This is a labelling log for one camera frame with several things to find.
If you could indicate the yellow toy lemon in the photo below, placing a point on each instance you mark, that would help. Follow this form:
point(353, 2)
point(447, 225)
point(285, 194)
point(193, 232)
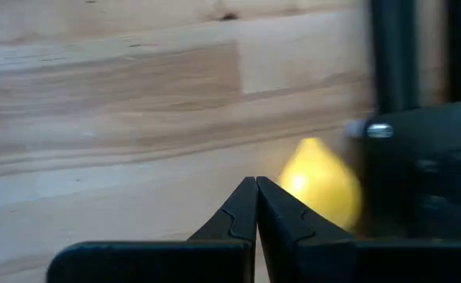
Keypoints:
point(316, 184)

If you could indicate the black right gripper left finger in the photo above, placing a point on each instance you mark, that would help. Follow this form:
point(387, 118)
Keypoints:
point(222, 251)

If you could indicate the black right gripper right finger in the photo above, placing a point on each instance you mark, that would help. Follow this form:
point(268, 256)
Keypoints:
point(312, 255)

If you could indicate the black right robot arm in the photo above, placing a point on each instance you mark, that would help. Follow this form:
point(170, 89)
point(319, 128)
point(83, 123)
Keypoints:
point(410, 165)

